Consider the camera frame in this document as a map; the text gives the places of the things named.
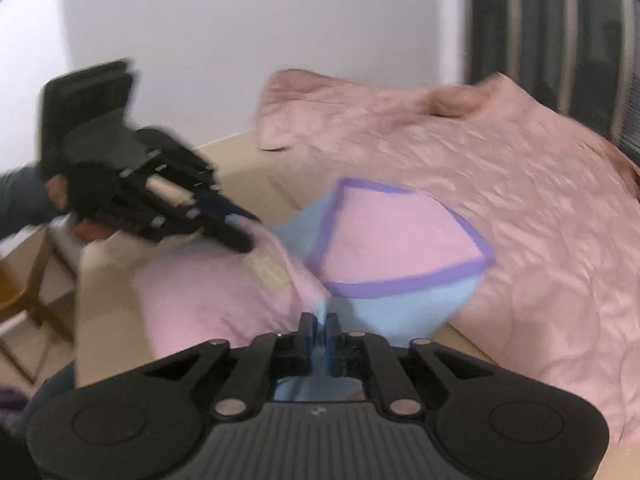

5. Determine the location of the person's left forearm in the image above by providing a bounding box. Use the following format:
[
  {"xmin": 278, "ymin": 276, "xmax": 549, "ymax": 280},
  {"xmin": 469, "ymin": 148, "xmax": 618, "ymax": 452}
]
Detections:
[{"xmin": 0, "ymin": 164, "xmax": 55, "ymax": 242}]

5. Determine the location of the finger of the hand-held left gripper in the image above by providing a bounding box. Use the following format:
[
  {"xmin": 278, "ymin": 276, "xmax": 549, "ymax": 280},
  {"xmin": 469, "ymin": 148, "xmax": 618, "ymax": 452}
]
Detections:
[
  {"xmin": 191, "ymin": 186, "xmax": 262, "ymax": 224},
  {"xmin": 199, "ymin": 219, "xmax": 254, "ymax": 254}
]

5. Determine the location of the wooden chair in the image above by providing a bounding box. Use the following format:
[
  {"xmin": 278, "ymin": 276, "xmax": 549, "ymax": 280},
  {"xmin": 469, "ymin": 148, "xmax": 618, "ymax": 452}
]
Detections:
[{"xmin": 0, "ymin": 222, "xmax": 84, "ymax": 387}]

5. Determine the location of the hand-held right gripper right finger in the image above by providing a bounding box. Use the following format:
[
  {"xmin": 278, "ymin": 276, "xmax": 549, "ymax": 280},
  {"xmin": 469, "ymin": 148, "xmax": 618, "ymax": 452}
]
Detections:
[{"xmin": 324, "ymin": 313, "xmax": 497, "ymax": 418}]

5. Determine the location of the pink garment with purple trim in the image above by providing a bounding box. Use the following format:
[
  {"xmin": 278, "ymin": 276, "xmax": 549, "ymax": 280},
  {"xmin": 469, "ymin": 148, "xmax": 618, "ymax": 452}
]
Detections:
[{"xmin": 131, "ymin": 176, "xmax": 497, "ymax": 403}]

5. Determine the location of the pink quilted blanket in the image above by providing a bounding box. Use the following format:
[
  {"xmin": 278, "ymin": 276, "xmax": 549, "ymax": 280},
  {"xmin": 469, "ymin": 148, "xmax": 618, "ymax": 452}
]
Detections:
[{"xmin": 256, "ymin": 67, "xmax": 640, "ymax": 453}]

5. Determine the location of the metal window railing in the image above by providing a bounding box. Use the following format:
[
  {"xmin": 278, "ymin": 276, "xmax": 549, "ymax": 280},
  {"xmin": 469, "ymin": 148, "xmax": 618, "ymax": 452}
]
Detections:
[{"xmin": 500, "ymin": 0, "xmax": 640, "ymax": 147}]

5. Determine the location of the person's left hand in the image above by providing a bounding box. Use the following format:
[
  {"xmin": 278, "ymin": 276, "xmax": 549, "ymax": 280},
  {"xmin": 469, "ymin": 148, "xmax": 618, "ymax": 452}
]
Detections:
[{"xmin": 45, "ymin": 172, "xmax": 118, "ymax": 241}]

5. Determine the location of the cream bed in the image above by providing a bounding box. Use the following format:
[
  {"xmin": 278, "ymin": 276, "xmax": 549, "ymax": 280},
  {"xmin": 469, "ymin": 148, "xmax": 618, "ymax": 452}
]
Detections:
[{"xmin": 75, "ymin": 131, "xmax": 493, "ymax": 392}]

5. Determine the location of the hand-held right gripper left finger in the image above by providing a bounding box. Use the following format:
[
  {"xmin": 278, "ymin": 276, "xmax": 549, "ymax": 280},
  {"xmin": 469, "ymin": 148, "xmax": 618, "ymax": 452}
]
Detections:
[{"xmin": 144, "ymin": 312, "xmax": 317, "ymax": 422}]

